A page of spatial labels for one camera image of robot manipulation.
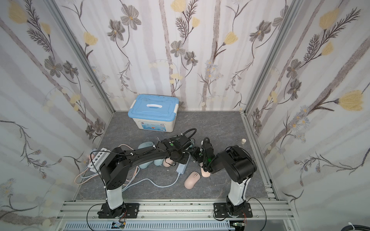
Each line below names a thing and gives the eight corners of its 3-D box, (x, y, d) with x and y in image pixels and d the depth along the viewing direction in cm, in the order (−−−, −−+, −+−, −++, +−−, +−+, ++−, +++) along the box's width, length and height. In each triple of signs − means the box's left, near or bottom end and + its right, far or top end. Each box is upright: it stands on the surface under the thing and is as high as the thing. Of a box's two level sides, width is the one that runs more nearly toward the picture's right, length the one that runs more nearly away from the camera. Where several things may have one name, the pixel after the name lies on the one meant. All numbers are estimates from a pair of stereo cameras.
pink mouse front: (182, 184, 85) (181, 182, 83) (194, 171, 90) (194, 169, 88) (189, 191, 82) (189, 189, 80) (201, 177, 88) (201, 175, 86)
